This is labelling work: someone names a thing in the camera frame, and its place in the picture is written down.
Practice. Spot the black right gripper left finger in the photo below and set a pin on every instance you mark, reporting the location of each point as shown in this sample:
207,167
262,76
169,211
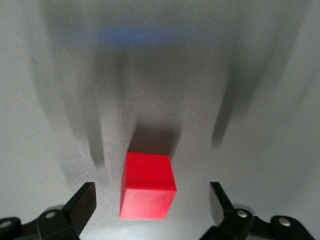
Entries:
80,207

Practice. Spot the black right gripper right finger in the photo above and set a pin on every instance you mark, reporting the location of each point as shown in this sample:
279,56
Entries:
220,207

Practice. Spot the red cube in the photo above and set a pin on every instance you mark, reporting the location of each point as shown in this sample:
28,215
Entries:
147,185

